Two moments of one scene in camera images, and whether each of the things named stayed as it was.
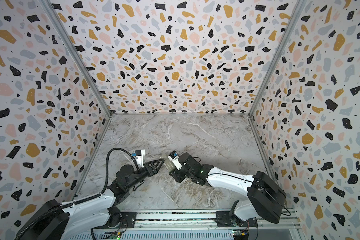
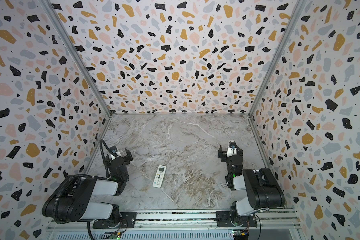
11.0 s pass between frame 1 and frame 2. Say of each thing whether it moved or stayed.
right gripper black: moved
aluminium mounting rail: stayed
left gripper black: moved
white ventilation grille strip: stayed
